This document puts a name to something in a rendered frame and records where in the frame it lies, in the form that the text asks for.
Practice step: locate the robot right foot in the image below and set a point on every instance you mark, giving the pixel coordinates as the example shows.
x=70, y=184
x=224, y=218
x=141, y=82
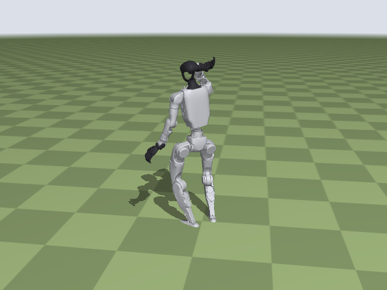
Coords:
x=212, y=220

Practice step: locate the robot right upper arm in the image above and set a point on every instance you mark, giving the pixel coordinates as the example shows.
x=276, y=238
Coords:
x=205, y=82

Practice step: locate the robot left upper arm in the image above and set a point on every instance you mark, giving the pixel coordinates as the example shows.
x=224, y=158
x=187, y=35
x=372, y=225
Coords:
x=175, y=99

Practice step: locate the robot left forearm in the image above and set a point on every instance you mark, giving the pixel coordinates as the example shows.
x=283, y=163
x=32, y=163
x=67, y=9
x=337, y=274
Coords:
x=165, y=134

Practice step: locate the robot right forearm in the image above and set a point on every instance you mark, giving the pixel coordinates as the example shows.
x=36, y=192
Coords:
x=199, y=73

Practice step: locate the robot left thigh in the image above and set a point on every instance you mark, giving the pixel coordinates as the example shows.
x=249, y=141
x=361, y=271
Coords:
x=179, y=152

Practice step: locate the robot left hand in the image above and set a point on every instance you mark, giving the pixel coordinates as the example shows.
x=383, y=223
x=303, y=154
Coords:
x=152, y=151

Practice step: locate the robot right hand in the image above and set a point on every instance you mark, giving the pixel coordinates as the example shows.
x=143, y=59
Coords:
x=206, y=66

